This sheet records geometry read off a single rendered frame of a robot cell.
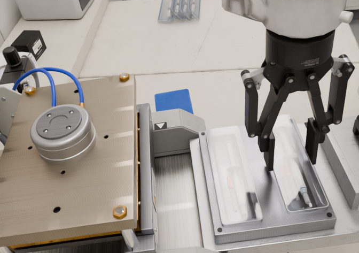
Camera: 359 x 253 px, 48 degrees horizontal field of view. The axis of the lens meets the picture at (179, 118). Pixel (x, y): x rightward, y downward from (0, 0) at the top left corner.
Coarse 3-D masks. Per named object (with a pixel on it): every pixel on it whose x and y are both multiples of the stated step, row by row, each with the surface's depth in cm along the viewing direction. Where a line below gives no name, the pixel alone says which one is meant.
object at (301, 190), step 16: (272, 128) 65; (288, 128) 65; (288, 144) 63; (288, 160) 60; (304, 160) 60; (288, 176) 58; (304, 176) 58; (288, 192) 56; (304, 192) 56; (320, 192) 56; (288, 208) 54; (304, 208) 54
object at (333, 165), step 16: (304, 128) 70; (336, 128) 69; (352, 128) 69; (192, 144) 71; (320, 144) 67; (336, 144) 62; (352, 144) 66; (192, 160) 68; (320, 160) 65; (336, 160) 61; (352, 160) 64; (320, 176) 63; (336, 176) 62; (352, 176) 57; (336, 192) 60; (352, 192) 56; (208, 208) 61; (336, 208) 58; (352, 208) 58; (208, 224) 59; (336, 224) 56; (352, 224) 56; (208, 240) 57; (256, 240) 56; (272, 240) 56; (288, 240) 56; (304, 240) 56; (320, 240) 56; (336, 240) 56; (352, 240) 57
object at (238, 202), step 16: (224, 128) 68; (208, 144) 66; (224, 144) 65; (240, 144) 65; (224, 160) 63; (240, 160) 62; (224, 176) 61; (240, 176) 60; (224, 192) 58; (240, 192) 58; (224, 208) 57; (240, 208) 56; (256, 208) 56
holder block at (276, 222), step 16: (240, 128) 69; (256, 144) 66; (304, 144) 64; (208, 160) 64; (256, 160) 63; (208, 176) 62; (256, 176) 61; (272, 176) 61; (208, 192) 60; (256, 192) 59; (272, 192) 59; (272, 208) 57; (256, 224) 55; (272, 224) 55; (288, 224) 55; (304, 224) 55; (320, 224) 55; (224, 240) 56; (240, 240) 56
